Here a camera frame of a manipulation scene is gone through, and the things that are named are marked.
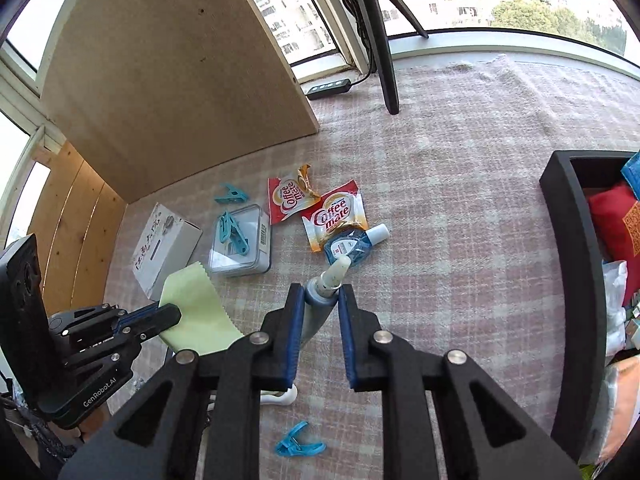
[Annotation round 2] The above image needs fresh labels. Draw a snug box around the orange packet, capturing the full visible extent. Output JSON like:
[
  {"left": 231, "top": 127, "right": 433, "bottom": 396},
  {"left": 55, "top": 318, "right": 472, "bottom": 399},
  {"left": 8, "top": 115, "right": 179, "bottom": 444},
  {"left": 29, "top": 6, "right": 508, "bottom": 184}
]
[{"left": 597, "top": 355, "right": 640, "bottom": 463}]

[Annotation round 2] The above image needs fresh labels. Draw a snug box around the black tripod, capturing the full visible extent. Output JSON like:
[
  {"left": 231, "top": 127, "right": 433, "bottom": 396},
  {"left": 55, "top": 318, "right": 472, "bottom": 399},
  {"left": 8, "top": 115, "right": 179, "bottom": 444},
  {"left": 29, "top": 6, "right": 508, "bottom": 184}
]
[{"left": 334, "top": 0, "right": 430, "bottom": 115}]

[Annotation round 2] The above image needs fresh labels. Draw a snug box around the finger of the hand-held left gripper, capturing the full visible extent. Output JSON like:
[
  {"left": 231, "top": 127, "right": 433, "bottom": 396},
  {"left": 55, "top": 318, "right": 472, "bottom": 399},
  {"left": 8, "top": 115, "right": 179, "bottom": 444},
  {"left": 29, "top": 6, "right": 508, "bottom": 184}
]
[
  {"left": 49, "top": 302, "right": 162, "bottom": 342},
  {"left": 64, "top": 305, "right": 182, "bottom": 377}
]

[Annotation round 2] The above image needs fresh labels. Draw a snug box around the white plastic hook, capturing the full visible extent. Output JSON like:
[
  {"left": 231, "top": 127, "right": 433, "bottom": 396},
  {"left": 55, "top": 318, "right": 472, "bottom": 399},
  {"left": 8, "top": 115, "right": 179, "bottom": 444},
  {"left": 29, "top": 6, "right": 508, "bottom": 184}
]
[{"left": 260, "top": 385, "right": 299, "bottom": 407}]

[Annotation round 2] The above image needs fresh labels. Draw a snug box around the teal clothespin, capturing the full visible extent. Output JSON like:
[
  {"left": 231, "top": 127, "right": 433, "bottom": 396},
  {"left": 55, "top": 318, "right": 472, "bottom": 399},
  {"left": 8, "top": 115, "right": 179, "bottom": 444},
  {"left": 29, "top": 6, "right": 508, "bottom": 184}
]
[
  {"left": 215, "top": 182, "right": 249, "bottom": 205},
  {"left": 216, "top": 211, "right": 242, "bottom": 247},
  {"left": 225, "top": 220, "right": 251, "bottom": 257}
]

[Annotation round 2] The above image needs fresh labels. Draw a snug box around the blue clothespin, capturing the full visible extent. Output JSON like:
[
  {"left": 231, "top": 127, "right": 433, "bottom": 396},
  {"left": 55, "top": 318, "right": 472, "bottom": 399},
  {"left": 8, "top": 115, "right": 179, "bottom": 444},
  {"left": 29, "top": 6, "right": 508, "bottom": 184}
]
[{"left": 274, "top": 421, "right": 327, "bottom": 457}]

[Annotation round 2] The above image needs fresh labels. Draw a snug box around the clear plastic box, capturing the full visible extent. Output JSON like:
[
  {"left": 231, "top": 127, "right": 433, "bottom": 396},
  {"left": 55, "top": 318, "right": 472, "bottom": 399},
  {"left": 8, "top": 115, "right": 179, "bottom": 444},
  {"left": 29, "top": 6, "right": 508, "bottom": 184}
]
[{"left": 207, "top": 204, "right": 273, "bottom": 276}]

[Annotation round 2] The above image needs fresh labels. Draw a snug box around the red packet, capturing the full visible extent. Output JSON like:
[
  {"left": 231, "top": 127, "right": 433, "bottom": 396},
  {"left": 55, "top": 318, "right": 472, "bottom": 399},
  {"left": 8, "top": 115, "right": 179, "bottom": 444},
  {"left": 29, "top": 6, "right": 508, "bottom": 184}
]
[{"left": 587, "top": 182, "right": 640, "bottom": 306}]

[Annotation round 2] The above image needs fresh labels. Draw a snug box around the black container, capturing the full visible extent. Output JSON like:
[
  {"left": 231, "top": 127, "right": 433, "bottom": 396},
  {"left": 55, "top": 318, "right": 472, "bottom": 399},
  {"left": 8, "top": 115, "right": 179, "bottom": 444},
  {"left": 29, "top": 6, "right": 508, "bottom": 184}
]
[{"left": 539, "top": 150, "right": 640, "bottom": 463}]

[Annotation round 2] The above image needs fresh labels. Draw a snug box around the pink plaid tablecloth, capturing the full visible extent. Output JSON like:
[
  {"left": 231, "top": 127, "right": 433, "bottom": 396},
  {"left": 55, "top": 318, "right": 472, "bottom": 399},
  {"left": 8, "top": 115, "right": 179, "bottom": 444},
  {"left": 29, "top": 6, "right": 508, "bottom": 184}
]
[{"left": 82, "top": 55, "right": 640, "bottom": 480}]

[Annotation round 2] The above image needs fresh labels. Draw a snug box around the white printed cardboard box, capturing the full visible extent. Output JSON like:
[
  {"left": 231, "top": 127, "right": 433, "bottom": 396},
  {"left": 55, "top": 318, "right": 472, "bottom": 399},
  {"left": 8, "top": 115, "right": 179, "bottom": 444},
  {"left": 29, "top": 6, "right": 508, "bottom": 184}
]
[{"left": 131, "top": 203, "right": 203, "bottom": 300}]

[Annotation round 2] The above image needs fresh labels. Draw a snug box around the blue bottle with white cap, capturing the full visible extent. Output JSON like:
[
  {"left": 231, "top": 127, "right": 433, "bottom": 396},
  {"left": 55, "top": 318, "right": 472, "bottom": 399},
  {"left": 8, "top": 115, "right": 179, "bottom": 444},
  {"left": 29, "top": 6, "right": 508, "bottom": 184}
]
[{"left": 324, "top": 224, "right": 390, "bottom": 267}]

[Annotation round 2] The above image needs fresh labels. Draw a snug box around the red white creamer sachet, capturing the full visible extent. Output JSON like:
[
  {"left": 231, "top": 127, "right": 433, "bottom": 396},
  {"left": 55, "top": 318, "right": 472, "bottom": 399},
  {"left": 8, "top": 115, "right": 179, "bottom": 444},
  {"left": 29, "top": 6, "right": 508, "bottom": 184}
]
[
  {"left": 301, "top": 180, "right": 368, "bottom": 252},
  {"left": 267, "top": 164, "right": 322, "bottom": 226}
]

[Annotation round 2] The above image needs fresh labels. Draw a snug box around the plywood board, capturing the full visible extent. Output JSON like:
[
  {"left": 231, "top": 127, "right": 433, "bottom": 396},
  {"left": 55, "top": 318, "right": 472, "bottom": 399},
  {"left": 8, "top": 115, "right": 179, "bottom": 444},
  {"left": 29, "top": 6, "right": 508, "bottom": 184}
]
[{"left": 40, "top": 0, "right": 319, "bottom": 206}]

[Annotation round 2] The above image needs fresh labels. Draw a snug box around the black power cable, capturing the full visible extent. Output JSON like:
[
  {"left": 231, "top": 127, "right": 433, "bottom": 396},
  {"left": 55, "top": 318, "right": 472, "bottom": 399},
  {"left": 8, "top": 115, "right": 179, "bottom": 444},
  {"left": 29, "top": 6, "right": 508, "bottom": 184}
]
[{"left": 340, "top": 0, "right": 377, "bottom": 87}]

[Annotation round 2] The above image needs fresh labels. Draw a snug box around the yellow-green cleaning cloth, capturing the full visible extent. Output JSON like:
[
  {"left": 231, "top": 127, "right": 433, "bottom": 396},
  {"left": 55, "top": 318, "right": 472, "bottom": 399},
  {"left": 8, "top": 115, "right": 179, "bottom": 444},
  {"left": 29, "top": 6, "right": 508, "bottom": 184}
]
[{"left": 159, "top": 261, "right": 243, "bottom": 356}]

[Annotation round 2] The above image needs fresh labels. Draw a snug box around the grey tube with beige cap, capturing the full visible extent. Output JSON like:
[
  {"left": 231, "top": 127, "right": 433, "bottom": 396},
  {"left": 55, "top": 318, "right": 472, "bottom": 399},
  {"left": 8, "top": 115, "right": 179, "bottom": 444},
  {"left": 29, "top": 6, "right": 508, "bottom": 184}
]
[{"left": 304, "top": 255, "right": 351, "bottom": 346}]

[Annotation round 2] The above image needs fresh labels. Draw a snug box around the black power strip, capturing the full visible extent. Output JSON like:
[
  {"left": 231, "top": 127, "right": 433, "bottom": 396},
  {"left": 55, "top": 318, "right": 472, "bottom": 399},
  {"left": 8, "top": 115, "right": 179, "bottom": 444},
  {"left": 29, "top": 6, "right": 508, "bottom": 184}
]
[{"left": 306, "top": 78, "right": 352, "bottom": 100}]

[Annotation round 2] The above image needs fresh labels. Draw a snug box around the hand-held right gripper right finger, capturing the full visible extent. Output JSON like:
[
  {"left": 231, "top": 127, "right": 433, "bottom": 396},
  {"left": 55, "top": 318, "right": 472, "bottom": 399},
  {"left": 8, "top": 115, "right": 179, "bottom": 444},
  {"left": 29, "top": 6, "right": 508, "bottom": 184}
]
[{"left": 338, "top": 284, "right": 581, "bottom": 480}]

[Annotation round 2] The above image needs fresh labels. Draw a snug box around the wooden plank panel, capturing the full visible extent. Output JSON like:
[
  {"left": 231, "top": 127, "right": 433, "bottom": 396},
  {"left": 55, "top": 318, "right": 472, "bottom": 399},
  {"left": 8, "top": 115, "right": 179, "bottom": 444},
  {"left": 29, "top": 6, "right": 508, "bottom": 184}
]
[{"left": 27, "top": 140, "right": 127, "bottom": 303}]

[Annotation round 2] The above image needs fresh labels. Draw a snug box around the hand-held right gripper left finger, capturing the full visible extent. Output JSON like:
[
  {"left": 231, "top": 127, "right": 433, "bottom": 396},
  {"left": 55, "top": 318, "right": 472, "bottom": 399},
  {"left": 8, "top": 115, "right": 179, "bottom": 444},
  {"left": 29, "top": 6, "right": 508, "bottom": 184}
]
[{"left": 59, "top": 283, "right": 306, "bottom": 480}]

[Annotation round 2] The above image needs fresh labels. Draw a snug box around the white window frame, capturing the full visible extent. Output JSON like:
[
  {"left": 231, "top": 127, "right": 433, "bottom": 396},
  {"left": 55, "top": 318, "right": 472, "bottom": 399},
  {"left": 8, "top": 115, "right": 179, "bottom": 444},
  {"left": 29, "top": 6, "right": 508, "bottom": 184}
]
[{"left": 0, "top": 0, "right": 640, "bottom": 176}]

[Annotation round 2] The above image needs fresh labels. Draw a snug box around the clear plastic bag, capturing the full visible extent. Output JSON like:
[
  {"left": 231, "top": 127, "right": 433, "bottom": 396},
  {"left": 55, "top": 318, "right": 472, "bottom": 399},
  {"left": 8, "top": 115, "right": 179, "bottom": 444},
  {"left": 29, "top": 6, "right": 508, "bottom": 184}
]
[{"left": 602, "top": 260, "right": 629, "bottom": 356}]

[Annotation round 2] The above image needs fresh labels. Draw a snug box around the blue packet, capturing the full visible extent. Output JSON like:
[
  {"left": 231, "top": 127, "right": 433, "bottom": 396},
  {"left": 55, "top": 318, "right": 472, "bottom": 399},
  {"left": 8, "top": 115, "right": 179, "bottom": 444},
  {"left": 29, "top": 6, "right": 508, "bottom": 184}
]
[{"left": 621, "top": 150, "right": 640, "bottom": 188}]

